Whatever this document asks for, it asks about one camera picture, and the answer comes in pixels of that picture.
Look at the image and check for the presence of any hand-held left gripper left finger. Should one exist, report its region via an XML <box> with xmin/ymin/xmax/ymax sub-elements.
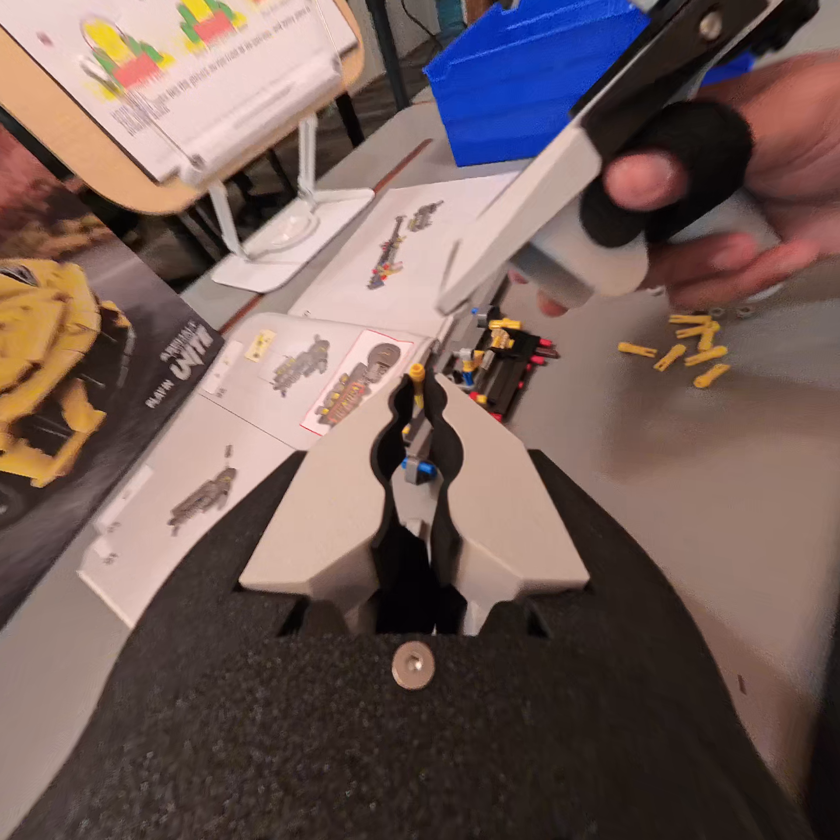
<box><xmin>239</xmin><ymin>377</ymin><xmax>417</xmax><ymax>618</ymax></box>

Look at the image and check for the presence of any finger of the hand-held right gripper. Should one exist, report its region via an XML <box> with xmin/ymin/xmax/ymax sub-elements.
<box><xmin>436</xmin><ymin>125</ymin><xmax>605</xmax><ymax>316</ymax></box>

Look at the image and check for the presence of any yellow car lego set box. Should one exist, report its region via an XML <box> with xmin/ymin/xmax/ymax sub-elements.
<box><xmin>0</xmin><ymin>125</ymin><xmax>224</xmax><ymax>624</ymax></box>

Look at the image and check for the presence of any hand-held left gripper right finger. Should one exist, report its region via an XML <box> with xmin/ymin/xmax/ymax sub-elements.
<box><xmin>423</xmin><ymin>377</ymin><xmax>590</xmax><ymax>608</ymax></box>

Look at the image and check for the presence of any lego instruction booklet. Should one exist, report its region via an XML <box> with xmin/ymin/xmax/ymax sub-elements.
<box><xmin>79</xmin><ymin>171</ymin><xmax>526</xmax><ymax>627</ymax></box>

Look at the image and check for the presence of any long lego chassis assembly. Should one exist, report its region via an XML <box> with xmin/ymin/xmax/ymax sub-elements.
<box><xmin>403</xmin><ymin>305</ymin><xmax>559</xmax><ymax>487</ymax></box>

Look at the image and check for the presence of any group of yellow lego pins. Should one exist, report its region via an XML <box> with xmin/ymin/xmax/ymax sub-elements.
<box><xmin>617</xmin><ymin>314</ymin><xmax>731</xmax><ymax>389</ymax></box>

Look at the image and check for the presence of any printed instruction sheet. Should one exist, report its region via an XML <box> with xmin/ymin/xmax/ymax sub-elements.
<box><xmin>0</xmin><ymin>0</ymin><xmax>358</xmax><ymax>185</ymax></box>

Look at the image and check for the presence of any person's right hand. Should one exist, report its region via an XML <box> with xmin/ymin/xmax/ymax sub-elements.
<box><xmin>537</xmin><ymin>51</ymin><xmax>840</xmax><ymax>317</ymax></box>

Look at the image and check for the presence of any blue plastic bin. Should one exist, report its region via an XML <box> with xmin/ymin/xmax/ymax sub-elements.
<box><xmin>423</xmin><ymin>0</ymin><xmax>756</xmax><ymax>168</ymax></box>

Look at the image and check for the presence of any wooden document stand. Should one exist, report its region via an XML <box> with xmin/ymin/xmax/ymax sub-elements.
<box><xmin>0</xmin><ymin>0</ymin><xmax>375</xmax><ymax>293</ymax></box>

